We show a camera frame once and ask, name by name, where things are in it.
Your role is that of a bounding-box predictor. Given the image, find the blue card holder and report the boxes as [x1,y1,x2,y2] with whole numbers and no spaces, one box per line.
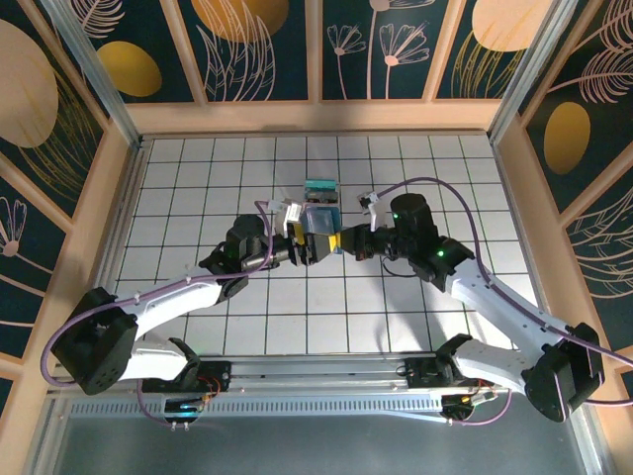
[302,206,343,256]

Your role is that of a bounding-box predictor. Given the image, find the floral panel pink flowers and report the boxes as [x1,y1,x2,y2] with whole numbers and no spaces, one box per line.
[321,0,449,100]

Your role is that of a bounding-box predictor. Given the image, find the grey metal front plate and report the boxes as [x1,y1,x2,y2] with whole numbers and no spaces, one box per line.
[29,393,612,475]

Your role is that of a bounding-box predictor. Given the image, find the floral panel pale fern leaves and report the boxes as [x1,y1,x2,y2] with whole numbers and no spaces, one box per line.
[566,197,633,353]

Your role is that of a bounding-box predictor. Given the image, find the floral panel orange disc leaves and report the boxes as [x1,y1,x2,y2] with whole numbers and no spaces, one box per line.
[177,0,311,103]

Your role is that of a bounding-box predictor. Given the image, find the floral panel small yellow oval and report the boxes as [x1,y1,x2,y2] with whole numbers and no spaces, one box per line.
[66,0,195,104]

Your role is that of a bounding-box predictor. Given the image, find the floral panel single pink flower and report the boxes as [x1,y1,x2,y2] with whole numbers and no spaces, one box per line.
[0,172,68,360]

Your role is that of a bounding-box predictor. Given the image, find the floral panel yellow oval fern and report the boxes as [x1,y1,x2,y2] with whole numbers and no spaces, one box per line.
[518,0,633,215]

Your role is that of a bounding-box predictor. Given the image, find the floral panel large peach disc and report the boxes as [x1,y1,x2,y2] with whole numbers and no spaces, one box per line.
[0,0,108,219]

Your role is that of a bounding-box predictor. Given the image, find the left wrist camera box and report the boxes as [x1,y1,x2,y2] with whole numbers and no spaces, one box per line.
[266,196,306,237]

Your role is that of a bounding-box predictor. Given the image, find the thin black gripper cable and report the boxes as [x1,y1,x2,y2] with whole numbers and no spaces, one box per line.
[381,256,421,279]

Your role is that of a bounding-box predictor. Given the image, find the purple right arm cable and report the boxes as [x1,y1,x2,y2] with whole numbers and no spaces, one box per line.
[373,176,633,428]

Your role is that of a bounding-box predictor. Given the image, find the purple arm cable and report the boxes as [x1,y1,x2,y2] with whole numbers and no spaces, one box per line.
[40,199,278,429]
[373,176,633,428]

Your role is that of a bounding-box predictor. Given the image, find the aluminium mounting rail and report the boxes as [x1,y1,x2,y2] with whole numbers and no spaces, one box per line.
[48,351,588,397]

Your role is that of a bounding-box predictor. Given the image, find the aluminium table side rail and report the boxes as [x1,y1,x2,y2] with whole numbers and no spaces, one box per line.
[96,141,149,298]

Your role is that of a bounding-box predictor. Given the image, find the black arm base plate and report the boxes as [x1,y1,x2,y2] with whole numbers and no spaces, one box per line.
[404,356,496,392]
[140,359,233,395]

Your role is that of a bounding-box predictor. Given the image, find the perforated metal cable duct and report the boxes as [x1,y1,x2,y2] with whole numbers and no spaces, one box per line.
[68,398,446,422]

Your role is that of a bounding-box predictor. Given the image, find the small wired circuit board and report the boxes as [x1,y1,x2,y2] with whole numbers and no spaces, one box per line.
[441,390,498,425]
[162,393,222,425]

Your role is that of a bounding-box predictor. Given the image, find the aluminium frame post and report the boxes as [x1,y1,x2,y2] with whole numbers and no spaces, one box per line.
[487,0,585,144]
[39,0,144,149]

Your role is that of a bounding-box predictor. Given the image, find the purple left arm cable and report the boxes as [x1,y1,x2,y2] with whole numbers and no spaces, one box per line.
[40,199,278,429]

